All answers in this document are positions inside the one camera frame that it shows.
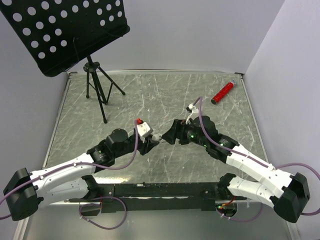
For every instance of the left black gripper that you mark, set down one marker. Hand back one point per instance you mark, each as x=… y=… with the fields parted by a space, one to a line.
x=145 y=147

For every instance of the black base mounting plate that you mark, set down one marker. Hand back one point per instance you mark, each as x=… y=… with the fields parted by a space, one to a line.
x=162 y=196

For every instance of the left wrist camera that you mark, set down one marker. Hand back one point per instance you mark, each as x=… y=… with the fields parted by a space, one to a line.
x=143 y=129

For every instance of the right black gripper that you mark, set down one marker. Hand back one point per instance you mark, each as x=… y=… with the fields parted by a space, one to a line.
x=178 y=130

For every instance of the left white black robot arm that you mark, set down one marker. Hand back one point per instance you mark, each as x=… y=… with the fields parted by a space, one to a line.
x=28 y=191

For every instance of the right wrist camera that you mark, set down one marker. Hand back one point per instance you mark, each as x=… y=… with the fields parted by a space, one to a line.
x=193 y=113

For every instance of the black perforated music stand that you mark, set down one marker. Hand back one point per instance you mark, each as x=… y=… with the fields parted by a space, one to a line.
x=60 y=33

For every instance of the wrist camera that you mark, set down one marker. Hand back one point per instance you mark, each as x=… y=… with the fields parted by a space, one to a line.
x=193 y=113
x=143 y=129

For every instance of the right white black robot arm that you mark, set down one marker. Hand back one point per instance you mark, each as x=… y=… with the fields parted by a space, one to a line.
x=286 y=193

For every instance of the white stapler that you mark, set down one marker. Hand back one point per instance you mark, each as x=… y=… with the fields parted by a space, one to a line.
x=156 y=137

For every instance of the red glitter tube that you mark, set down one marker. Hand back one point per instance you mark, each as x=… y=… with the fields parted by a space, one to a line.
x=223 y=92

